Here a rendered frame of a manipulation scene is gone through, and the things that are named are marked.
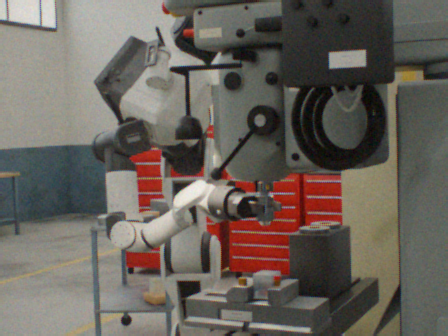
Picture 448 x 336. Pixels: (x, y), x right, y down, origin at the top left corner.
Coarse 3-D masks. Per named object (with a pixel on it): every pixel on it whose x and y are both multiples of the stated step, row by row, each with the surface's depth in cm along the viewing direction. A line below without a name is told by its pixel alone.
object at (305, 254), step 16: (320, 224) 227; (336, 224) 226; (304, 240) 216; (320, 240) 214; (336, 240) 220; (304, 256) 216; (320, 256) 214; (336, 256) 220; (304, 272) 216; (320, 272) 214; (336, 272) 220; (304, 288) 217; (320, 288) 215; (336, 288) 220
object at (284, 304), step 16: (272, 288) 182; (288, 288) 186; (192, 304) 192; (208, 304) 190; (224, 304) 188; (240, 304) 186; (256, 304) 184; (272, 304) 182; (288, 304) 183; (304, 304) 183; (320, 304) 183; (192, 320) 192; (208, 320) 190; (224, 320) 188; (240, 320) 186; (256, 320) 185; (272, 320) 183; (288, 320) 181; (304, 320) 179; (320, 320) 182
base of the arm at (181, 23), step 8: (184, 16) 230; (176, 24) 233; (184, 24) 228; (176, 32) 231; (176, 40) 230; (184, 48) 232; (192, 48) 232; (200, 56) 234; (208, 56) 235; (216, 56) 236; (208, 64) 236
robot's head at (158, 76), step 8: (160, 48) 217; (152, 56) 218; (160, 56) 217; (168, 56) 219; (160, 64) 214; (152, 72) 213; (160, 72) 213; (168, 72) 216; (152, 80) 214; (160, 80) 214; (168, 80) 216; (160, 88) 218
